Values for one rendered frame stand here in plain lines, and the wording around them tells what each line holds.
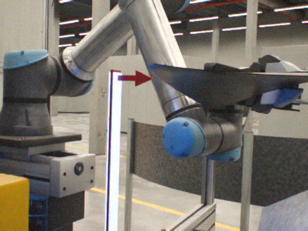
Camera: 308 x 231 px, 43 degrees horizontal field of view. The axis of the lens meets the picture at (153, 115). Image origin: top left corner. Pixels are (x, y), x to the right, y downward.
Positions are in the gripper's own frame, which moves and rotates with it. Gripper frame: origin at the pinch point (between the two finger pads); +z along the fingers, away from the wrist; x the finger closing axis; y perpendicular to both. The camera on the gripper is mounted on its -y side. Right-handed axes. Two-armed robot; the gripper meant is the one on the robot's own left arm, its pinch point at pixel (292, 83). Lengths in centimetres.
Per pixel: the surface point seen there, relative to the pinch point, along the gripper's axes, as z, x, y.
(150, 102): -989, 6, 171
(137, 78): -6.6, 2.2, -20.7
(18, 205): 11.7, 16.8, -33.1
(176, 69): 6.0, 1.2, -18.3
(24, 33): -199, -25, -65
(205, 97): -7.1, 3.4, -9.9
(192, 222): -36.9, 32.2, 1.4
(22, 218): 11.2, 18.1, -32.6
